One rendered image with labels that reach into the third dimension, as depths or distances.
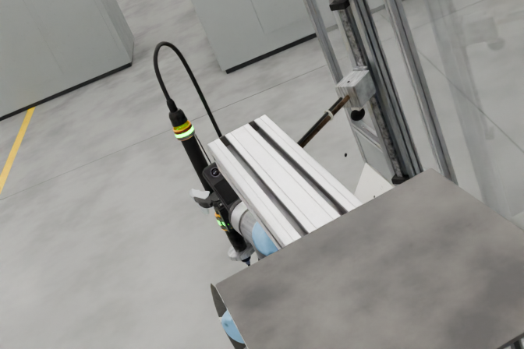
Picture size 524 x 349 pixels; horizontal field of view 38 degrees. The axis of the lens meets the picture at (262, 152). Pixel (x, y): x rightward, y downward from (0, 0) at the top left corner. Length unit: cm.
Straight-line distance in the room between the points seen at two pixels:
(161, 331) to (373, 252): 370
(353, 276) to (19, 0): 832
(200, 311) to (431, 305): 375
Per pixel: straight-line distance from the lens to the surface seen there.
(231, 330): 151
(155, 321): 447
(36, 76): 912
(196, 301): 443
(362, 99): 218
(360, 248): 71
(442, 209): 72
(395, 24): 228
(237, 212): 159
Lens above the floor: 244
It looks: 26 degrees down
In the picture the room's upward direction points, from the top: 24 degrees counter-clockwise
